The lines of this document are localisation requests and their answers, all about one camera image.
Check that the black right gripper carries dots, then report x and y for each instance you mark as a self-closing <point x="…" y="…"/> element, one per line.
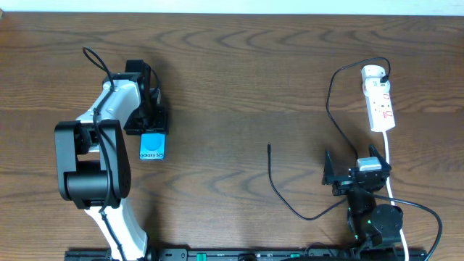
<point x="343" y="184"/>

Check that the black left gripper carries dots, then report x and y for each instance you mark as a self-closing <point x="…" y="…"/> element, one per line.
<point x="151" y="123"/>

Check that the blue Galaxy smartphone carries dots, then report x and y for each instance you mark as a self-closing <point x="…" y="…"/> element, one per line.
<point x="152" y="146"/>

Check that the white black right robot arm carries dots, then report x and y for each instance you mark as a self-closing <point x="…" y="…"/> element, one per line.
<point x="375" y="226"/>

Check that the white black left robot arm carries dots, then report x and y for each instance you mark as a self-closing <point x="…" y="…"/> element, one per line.
<point x="93" y="168"/>

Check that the white charger adapter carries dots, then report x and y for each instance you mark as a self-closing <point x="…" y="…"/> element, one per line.
<point x="373" y="86"/>

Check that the white power strip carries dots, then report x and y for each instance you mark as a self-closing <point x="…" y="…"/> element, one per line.
<point x="380" y="111"/>

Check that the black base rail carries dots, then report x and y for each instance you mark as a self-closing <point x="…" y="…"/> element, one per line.
<point x="313" y="253"/>

